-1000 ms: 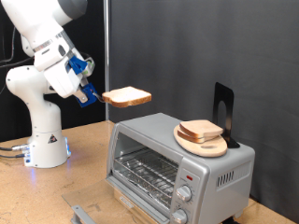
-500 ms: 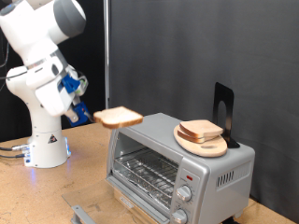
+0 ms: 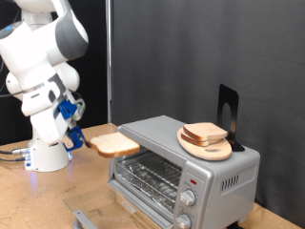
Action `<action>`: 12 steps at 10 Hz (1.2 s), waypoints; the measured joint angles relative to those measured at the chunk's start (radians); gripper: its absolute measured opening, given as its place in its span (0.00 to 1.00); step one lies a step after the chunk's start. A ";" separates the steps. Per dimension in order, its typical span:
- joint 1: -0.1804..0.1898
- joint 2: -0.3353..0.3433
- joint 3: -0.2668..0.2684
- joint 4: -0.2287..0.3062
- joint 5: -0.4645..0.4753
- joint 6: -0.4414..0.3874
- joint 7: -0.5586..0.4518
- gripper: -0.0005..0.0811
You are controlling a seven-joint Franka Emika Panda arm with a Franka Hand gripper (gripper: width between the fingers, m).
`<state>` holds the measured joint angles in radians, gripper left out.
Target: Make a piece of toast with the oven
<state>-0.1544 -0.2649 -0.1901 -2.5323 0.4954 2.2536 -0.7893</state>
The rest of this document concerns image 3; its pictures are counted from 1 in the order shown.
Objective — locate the red oven indicator light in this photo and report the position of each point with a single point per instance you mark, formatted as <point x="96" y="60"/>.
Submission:
<point x="193" y="182"/>

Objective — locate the silver oven temperature knob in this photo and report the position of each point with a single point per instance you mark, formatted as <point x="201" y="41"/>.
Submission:
<point x="188" y="197"/>

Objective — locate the grey backdrop fabric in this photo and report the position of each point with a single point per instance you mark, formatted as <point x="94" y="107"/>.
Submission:
<point x="206" y="47"/>

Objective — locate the spatula with blue grip block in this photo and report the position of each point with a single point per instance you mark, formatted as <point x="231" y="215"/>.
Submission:
<point x="76" y="136"/>

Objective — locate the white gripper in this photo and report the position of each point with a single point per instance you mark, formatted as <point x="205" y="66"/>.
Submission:
<point x="47" y="127"/>

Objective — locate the thick white bread slice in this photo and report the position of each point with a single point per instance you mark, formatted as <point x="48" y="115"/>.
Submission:
<point x="114" y="144"/>

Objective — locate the silver toaster oven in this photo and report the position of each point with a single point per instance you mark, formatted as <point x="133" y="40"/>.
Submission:
<point x="228" y="165"/>

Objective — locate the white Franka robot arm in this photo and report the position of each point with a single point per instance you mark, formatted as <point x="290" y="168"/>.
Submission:
<point x="31" y="54"/>

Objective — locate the silver oven timer knob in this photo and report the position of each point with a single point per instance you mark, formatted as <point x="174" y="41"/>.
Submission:
<point x="183" y="221"/>

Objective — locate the oval wooden cutting board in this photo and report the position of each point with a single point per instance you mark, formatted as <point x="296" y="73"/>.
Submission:
<point x="209" y="153"/>

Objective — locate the black curtain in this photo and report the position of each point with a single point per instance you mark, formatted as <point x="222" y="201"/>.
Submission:
<point x="95" y="79"/>

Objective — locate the vertical metal pole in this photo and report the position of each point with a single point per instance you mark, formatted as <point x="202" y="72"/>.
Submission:
<point x="109" y="63"/>

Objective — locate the black metal bookend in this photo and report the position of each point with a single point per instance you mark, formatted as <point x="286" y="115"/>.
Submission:
<point x="233" y="105"/>

